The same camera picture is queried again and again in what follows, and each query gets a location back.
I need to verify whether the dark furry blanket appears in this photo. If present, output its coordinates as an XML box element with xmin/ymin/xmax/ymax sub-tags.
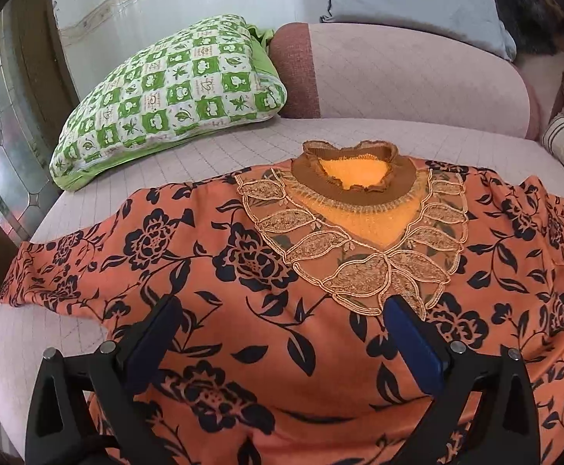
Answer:
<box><xmin>494</xmin><ymin>0</ymin><xmax>564</xmax><ymax>56</ymax></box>

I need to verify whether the stained glass door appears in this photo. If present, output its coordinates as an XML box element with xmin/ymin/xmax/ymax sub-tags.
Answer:
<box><xmin>0</xmin><ymin>6</ymin><xmax>60</xmax><ymax>245</ymax></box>

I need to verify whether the orange black floral blouse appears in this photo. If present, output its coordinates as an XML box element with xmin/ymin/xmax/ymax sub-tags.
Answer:
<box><xmin>0</xmin><ymin>142</ymin><xmax>564</xmax><ymax>464</ymax></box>

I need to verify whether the green white patterned pillow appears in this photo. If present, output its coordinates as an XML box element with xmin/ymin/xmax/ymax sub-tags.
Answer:
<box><xmin>49</xmin><ymin>14</ymin><xmax>287</xmax><ymax>191</ymax></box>

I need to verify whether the pink quilted bolster cushion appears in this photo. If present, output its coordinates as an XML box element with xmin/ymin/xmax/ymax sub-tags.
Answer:
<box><xmin>268</xmin><ymin>22</ymin><xmax>540</xmax><ymax>140</ymax></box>

